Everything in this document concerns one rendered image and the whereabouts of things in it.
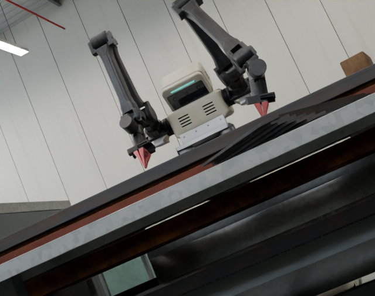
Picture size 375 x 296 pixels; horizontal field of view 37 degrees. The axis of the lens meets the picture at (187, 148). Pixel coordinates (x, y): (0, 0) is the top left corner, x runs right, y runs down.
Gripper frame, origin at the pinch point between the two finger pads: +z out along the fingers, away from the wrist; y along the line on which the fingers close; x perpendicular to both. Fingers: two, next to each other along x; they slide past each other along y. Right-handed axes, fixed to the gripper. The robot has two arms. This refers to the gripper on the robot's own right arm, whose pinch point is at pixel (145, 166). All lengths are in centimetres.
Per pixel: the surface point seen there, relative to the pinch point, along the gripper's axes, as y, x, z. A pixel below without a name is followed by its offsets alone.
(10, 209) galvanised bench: -45, -27, 10
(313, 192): 55, 15, 33
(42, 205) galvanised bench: -47.3, -4.3, -2.0
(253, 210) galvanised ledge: 33.2, 12.3, 31.2
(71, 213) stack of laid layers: 7, -68, 52
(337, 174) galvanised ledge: 66, 15, 30
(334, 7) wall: 176, 736, -679
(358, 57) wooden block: 84, -58, 41
